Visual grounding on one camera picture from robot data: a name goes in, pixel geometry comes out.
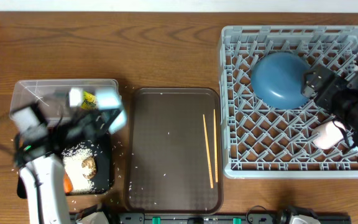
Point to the yellow snack wrapper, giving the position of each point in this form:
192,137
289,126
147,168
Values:
89,101

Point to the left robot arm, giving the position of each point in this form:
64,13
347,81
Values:
38,148

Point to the brown serving tray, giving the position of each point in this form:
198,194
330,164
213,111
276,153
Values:
167,170

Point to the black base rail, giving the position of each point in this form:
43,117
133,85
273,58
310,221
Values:
140,218

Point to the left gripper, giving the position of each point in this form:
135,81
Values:
92,124

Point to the grey dishwasher rack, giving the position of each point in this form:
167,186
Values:
262,142

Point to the brown food clump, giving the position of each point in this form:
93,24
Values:
89,168

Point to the blue plate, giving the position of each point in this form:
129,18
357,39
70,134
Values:
277,79

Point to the black tray bin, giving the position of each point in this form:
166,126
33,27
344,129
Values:
102,153

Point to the wooden chopstick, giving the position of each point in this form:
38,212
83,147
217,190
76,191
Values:
208,153
216,172

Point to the white rice pile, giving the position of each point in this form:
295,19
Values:
72,159

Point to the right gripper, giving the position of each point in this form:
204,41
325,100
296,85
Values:
335,84

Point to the orange carrot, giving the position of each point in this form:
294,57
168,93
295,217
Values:
67,184

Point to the clear plastic bin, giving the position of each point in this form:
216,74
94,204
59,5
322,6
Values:
52,95

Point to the pink cup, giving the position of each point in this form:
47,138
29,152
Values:
328,134

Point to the light blue rice bowl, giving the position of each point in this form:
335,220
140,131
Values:
110,104

